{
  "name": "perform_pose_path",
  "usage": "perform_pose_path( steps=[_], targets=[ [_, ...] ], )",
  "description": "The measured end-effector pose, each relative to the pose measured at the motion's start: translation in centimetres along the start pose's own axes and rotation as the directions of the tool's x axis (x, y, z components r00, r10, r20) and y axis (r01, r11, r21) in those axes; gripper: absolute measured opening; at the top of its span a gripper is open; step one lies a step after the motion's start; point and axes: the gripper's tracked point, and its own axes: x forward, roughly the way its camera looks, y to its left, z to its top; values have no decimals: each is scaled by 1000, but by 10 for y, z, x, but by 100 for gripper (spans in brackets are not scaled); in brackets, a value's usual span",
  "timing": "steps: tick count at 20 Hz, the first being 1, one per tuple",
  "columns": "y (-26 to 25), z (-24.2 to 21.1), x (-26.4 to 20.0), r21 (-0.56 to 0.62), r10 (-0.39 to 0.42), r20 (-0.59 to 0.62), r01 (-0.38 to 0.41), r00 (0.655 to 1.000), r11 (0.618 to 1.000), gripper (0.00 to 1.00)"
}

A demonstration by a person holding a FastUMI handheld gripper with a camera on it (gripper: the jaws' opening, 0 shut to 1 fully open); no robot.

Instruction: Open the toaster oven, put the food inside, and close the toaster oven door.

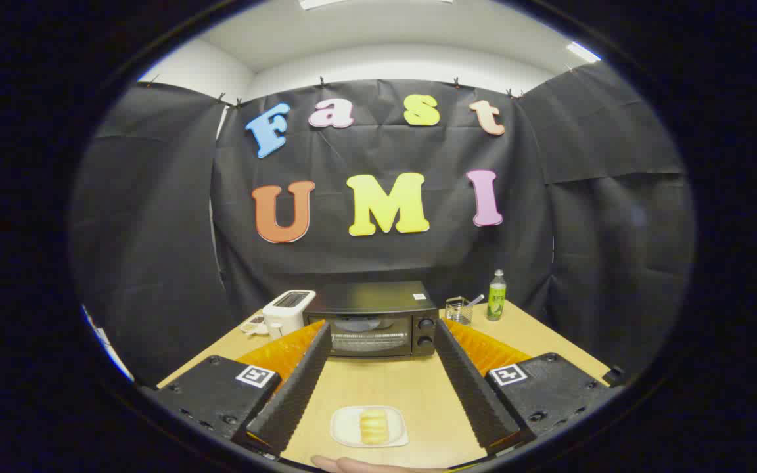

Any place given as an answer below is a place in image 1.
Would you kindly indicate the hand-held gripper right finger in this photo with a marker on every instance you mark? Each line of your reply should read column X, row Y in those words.
column 467, row 387

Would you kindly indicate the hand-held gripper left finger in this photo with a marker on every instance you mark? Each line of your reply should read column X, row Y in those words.
column 299, row 387

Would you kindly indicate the ridged golden bread roll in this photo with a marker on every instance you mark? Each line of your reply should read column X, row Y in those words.
column 374, row 427

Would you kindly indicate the black toaster oven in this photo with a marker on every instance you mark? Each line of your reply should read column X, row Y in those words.
column 365, row 299

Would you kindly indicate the white pop-up toaster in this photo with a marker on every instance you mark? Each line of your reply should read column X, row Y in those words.
column 283, row 312

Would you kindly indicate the white rectangular plate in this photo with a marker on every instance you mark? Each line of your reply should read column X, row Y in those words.
column 345, row 427

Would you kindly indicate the green drink bottle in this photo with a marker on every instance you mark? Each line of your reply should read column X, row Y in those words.
column 497, row 302

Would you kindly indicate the black backdrop cloth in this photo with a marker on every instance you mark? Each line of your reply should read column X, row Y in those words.
column 385, row 263

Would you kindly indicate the ceiling light panel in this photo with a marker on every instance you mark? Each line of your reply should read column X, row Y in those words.
column 319, row 3
column 583, row 52

